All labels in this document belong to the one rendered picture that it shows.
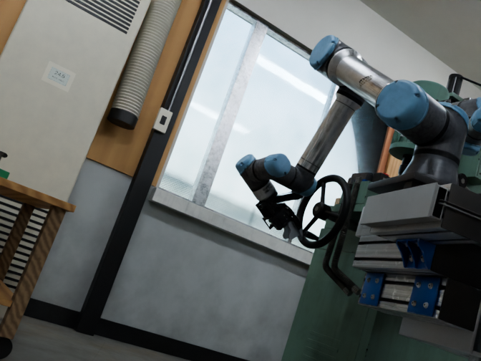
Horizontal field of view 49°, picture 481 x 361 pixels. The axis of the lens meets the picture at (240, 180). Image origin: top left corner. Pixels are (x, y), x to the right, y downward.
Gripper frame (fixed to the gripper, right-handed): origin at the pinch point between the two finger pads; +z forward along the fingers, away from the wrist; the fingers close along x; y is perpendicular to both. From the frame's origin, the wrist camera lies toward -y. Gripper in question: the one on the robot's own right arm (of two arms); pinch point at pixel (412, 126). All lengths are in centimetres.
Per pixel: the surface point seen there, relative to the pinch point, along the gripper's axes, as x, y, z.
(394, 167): -90, -79, 134
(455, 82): -42.9, -5.5, 10.7
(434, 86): -25.1, 2.9, 4.9
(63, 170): 94, 58, 112
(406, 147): 0.9, -8.4, 7.5
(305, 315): 70, -37, 26
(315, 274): 56, -29, 28
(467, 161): -14.4, -27.7, -1.1
